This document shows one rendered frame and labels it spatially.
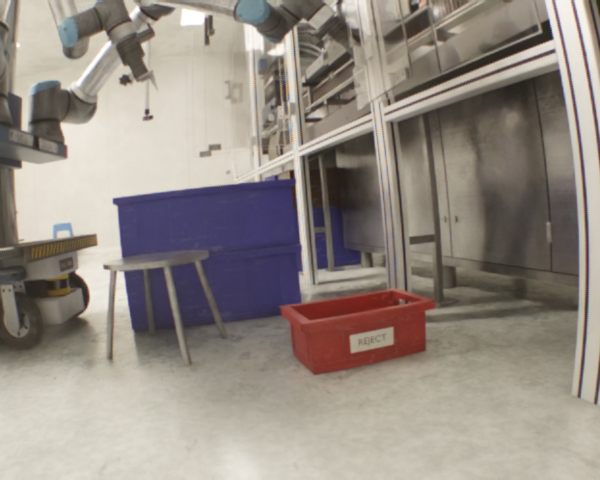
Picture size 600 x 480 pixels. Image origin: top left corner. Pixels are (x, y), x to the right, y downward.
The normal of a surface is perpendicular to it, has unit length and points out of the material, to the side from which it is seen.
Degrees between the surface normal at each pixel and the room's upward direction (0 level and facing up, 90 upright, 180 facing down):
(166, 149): 90
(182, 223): 90
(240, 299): 90
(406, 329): 90
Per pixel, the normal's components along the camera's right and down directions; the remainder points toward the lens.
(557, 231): -0.95, 0.11
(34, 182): 0.30, 0.05
